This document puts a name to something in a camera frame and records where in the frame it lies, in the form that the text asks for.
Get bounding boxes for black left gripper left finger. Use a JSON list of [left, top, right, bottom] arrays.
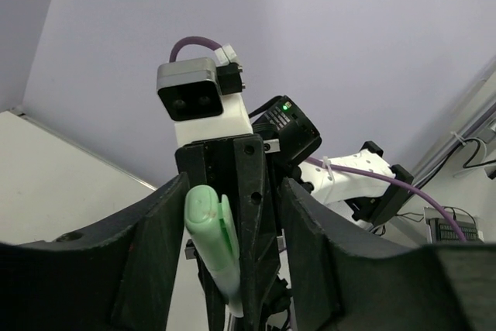
[[1, 175, 189, 330]]

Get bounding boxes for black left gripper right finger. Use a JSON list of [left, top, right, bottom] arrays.
[[281, 179, 495, 330]]

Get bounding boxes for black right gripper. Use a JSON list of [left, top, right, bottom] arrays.
[[175, 135, 281, 330]]

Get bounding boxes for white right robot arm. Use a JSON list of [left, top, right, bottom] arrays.
[[174, 94, 412, 330]]

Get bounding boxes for black keyboard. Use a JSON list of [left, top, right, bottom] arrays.
[[424, 207, 484, 243]]

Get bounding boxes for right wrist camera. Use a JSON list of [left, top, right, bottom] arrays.
[[157, 57, 253, 147]]

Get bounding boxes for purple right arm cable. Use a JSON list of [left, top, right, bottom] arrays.
[[170, 36, 468, 245]]

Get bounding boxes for black background cables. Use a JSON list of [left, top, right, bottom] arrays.
[[394, 113, 496, 223]]

